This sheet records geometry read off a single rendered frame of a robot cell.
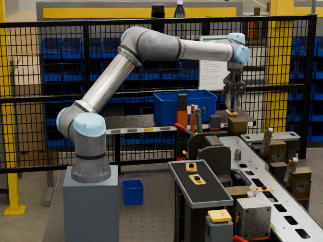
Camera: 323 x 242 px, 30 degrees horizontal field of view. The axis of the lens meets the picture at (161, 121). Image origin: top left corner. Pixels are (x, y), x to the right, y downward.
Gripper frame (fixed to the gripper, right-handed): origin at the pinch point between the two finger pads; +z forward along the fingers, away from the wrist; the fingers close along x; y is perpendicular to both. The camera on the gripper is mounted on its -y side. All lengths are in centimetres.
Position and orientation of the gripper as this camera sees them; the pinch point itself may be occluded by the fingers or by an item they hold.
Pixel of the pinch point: (231, 108)
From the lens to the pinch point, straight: 281.6
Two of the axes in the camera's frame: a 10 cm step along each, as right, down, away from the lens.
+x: 9.8, -0.6, 1.9
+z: -0.1, 9.5, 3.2
